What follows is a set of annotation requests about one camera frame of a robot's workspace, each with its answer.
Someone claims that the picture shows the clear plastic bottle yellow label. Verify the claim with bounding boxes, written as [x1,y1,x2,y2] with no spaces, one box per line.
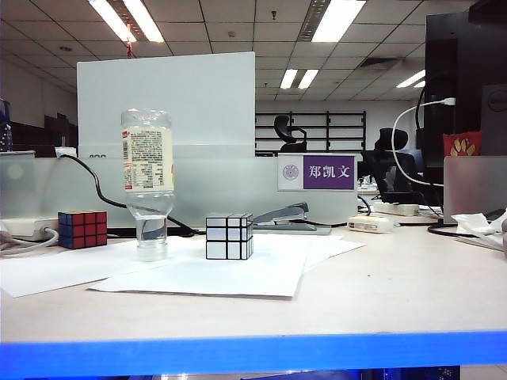
[120,108,176,263]

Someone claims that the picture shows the frosted glass desk partition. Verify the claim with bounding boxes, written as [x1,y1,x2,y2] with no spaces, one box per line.
[0,154,359,230]

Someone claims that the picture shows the grey stapler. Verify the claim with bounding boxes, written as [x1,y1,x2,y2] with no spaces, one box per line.
[253,201,333,235]

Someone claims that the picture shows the silver mirror cube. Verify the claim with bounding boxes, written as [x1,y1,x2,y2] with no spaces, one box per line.
[205,213,254,261]

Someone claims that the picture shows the black office chair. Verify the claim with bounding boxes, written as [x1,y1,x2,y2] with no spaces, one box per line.
[273,114,309,154]
[359,127,424,205]

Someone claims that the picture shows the purple and white name plate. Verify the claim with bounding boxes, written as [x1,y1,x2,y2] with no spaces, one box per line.
[276,153,359,192]

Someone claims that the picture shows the white paper sheet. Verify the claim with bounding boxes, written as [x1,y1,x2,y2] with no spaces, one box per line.
[253,233,368,274]
[0,237,208,299]
[86,237,310,298]

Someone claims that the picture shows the white monitor back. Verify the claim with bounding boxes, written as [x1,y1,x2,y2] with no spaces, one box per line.
[76,51,257,158]

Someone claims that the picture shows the black shelving rack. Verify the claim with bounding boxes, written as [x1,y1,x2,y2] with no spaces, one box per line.
[254,110,367,153]

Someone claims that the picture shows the fluorescent ceiling light panel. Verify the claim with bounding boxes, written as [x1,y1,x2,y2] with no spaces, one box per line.
[395,69,426,89]
[87,0,166,44]
[279,68,320,90]
[299,0,367,44]

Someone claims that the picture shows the white power adapter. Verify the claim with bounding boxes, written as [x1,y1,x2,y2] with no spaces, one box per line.
[348,215,395,234]

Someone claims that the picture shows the white power strip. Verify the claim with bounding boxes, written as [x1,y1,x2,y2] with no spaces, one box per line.
[0,217,60,241]
[371,199,421,217]

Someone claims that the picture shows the blue table edge strip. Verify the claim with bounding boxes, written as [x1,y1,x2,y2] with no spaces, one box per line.
[0,331,507,377]

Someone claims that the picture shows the colourful Rubik's cube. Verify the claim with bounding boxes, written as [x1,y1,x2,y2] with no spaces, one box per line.
[57,210,109,250]

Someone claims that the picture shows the dark wooden cabinet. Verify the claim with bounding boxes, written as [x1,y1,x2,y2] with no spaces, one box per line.
[9,113,78,152]

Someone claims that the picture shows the red and gold packet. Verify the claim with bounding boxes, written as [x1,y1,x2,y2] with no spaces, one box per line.
[442,131,483,158]

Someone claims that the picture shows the crumpled white tissue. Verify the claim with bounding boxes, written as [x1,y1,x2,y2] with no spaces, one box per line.
[451,212,505,246]

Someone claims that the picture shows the grey frosted panel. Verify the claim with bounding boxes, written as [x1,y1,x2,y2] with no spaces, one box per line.
[443,154,507,225]

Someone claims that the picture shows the black monitor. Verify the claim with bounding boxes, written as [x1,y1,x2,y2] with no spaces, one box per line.
[416,9,507,188]

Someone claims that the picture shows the grey Dell monitor back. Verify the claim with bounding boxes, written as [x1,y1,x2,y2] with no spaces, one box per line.
[481,83,507,156]

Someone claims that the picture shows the blue patterned object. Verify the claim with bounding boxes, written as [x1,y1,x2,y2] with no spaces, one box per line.
[0,99,13,152]

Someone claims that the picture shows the black power cable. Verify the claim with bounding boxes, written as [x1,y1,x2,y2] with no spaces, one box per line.
[60,154,195,238]

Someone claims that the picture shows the white cable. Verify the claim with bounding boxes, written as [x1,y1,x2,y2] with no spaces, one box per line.
[391,97,456,187]

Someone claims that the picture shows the grey cable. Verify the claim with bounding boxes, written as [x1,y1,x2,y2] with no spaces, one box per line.
[0,226,61,257]

